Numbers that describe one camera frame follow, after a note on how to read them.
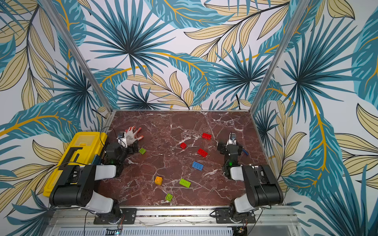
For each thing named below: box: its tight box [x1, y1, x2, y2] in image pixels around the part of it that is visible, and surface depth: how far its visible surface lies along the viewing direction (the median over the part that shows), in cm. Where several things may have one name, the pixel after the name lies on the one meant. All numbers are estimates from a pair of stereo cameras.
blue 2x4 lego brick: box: [191, 161, 204, 172], surface depth 92 cm
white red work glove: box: [125, 125, 145, 146], surface depth 105 cm
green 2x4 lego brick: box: [178, 178, 192, 189], surface depth 86 cm
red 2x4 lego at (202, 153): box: [197, 147, 209, 158], surface depth 97 cm
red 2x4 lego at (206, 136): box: [201, 132, 213, 141], surface depth 105 cm
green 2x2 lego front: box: [165, 192, 173, 203], surface depth 81 cm
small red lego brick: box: [180, 142, 188, 150], surface depth 100 cm
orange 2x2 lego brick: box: [154, 176, 163, 186], surface depth 84 cm
